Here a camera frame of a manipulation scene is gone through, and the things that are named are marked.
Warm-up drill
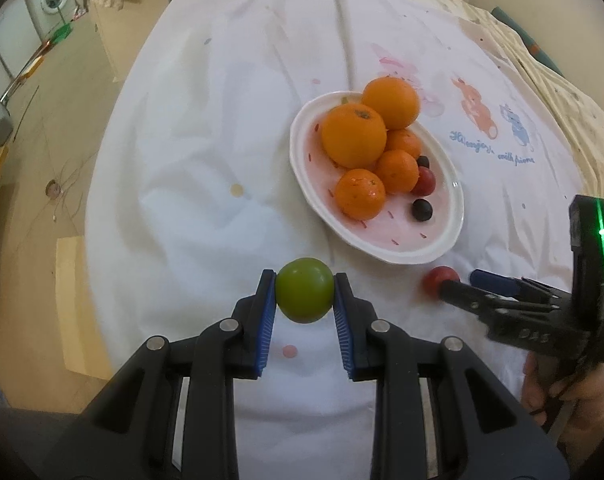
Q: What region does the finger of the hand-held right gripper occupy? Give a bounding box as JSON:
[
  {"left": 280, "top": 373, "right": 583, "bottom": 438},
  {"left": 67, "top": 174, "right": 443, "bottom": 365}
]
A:
[
  {"left": 439, "top": 280, "right": 487, "bottom": 313},
  {"left": 470, "top": 269, "right": 525, "bottom": 297}
]

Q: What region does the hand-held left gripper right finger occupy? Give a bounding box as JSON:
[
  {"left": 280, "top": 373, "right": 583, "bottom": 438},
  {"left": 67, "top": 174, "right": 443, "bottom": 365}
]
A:
[{"left": 332, "top": 272, "right": 570, "bottom": 480}]

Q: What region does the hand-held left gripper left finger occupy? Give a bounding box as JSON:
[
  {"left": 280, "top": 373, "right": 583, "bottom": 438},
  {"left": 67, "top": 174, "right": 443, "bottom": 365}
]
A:
[{"left": 42, "top": 269, "right": 277, "bottom": 480}]

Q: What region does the red cherry tomato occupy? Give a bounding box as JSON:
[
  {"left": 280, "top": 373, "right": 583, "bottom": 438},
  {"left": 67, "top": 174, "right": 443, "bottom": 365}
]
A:
[
  {"left": 411, "top": 167, "right": 437, "bottom": 197},
  {"left": 422, "top": 266, "right": 461, "bottom": 301}
]

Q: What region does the green plum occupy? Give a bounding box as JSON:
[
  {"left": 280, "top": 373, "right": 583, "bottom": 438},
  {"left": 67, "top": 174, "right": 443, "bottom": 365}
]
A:
[{"left": 275, "top": 257, "right": 335, "bottom": 324}]

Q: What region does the pink strawberry print plate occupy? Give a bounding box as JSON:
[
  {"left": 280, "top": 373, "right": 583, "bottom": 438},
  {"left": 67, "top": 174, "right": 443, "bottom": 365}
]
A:
[{"left": 289, "top": 91, "right": 465, "bottom": 266}]

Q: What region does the small mandarin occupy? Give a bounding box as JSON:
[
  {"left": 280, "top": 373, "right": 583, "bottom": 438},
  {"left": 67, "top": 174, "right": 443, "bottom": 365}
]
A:
[
  {"left": 373, "top": 149, "right": 421, "bottom": 195},
  {"left": 384, "top": 128, "right": 423, "bottom": 161},
  {"left": 335, "top": 168, "right": 387, "bottom": 221}
]

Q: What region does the large orange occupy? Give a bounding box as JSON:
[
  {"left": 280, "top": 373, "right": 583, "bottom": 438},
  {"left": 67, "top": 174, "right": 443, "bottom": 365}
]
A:
[
  {"left": 362, "top": 76, "right": 421, "bottom": 131},
  {"left": 321, "top": 103, "right": 388, "bottom": 170}
]

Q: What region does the person's right hand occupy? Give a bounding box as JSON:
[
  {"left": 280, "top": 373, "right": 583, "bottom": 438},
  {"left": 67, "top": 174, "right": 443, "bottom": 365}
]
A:
[{"left": 522, "top": 352, "right": 604, "bottom": 453}]

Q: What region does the white animal print bedsheet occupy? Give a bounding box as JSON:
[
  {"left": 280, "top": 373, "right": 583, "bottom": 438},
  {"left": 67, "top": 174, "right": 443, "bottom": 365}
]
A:
[{"left": 84, "top": 0, "right": 604, "bottom": 480}]

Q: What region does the cream dotted quilt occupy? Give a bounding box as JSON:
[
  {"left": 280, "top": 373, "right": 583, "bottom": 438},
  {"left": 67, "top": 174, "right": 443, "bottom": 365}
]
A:
[{"left": 382, "top": 0, "right": 604, "bottom": 196}]

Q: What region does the dark teal bedding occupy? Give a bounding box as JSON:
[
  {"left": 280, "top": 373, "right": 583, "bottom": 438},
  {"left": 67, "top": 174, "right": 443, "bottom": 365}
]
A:
[{"left": 492, "top": 6, "right": 565, "bottom": 78}]

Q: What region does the light wooden cabinet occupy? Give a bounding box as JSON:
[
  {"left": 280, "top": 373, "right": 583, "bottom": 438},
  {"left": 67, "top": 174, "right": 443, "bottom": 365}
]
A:
[{"left": 89, "top": 0, "right": 170, "bottom": 83}]

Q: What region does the green dustpan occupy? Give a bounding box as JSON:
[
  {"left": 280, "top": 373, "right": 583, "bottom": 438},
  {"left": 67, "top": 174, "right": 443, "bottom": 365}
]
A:
[{"left": 44, "top": 22, "right": 74, "bottom": 45}]

